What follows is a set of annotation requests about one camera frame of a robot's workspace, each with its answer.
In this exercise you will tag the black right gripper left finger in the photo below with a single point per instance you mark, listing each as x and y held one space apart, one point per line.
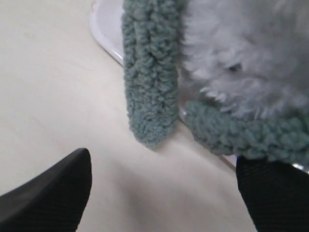
54 201

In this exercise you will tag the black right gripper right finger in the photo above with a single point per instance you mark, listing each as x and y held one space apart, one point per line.
276 195

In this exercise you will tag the white plush snowman toy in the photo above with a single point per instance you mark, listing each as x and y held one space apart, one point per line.
250 57

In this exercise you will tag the white plastic tray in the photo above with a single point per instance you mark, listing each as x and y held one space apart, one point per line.
106 33

